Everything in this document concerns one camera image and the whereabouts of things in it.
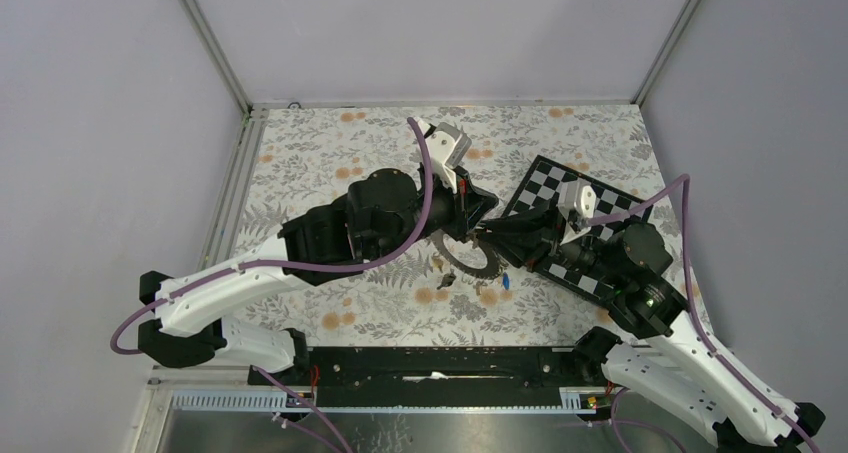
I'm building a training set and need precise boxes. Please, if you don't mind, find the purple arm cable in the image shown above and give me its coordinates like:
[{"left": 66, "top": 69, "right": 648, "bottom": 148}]
[
  {"left": 108, "top": 116, "right": 459, "bottom": 453},
  {"left": 583, "top": 174, "right": 810, "bottom": 453}
]

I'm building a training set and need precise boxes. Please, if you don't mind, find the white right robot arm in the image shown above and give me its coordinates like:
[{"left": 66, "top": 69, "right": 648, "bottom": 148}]
[{"left": 476, "top": 180, "right": 825, "bottom": 452}]

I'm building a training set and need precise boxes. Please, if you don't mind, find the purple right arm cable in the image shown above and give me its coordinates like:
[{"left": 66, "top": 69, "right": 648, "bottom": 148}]
[{"left": 583, "top": 174, "right": 810, "bottom": 453}]

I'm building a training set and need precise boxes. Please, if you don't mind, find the black white chessboard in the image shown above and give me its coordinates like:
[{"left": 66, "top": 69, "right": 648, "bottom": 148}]
[{"left": 493, "top": 154, "right": 654, "bottom": 306}]

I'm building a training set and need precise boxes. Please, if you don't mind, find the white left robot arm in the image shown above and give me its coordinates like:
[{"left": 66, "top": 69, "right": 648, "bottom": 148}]
[{"left": 126, "top": 118, "right": 498, "bottom": 384}]

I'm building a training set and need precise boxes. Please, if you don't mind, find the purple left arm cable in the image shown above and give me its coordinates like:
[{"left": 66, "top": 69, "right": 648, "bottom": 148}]
[{"left": 108, "top": 116, "right": 459, "bottom": 453}]

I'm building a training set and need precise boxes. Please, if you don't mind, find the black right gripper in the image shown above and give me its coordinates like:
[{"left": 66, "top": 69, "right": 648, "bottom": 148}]
[{"left": 473, "top": 195, "right": 624, "bottom": 285}]

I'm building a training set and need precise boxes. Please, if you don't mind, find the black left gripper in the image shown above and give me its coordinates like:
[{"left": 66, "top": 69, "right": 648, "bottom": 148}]
[{"left": 372, "top": 164, "right": 500, "bottom": 263}]

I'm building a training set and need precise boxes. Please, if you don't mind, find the black front rail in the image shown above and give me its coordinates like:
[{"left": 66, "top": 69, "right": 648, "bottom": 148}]
[{"left": 271, "top": 346, "right": 607, "bottom": 386}]

